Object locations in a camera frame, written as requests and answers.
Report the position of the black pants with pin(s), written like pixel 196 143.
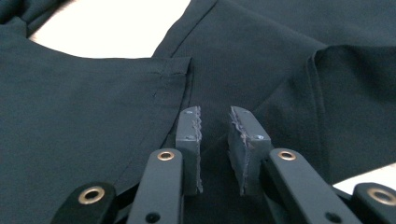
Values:
pixel 93 109

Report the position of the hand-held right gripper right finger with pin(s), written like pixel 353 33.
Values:
pixel 249 146

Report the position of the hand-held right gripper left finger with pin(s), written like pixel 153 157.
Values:
pixel 188 143

